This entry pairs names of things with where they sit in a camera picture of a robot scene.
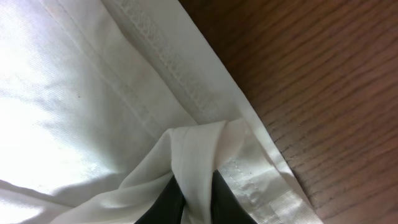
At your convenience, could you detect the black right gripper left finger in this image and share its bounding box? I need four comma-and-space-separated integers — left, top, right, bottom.
135, 176, 185, 224

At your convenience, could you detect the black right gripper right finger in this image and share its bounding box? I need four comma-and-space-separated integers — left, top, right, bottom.
210, 170, 256, 224

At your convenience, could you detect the white printed t-shirt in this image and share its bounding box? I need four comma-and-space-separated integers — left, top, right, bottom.
1, 1, 320, 223

